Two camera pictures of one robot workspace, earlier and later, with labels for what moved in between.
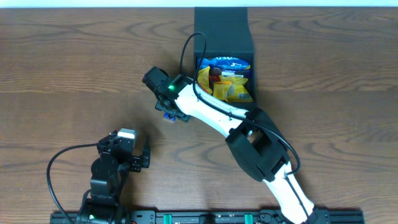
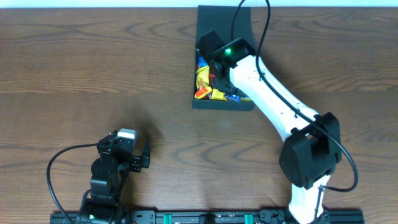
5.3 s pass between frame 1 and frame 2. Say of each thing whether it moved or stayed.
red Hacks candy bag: stayed
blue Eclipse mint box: moved
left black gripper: stayed
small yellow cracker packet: stayed
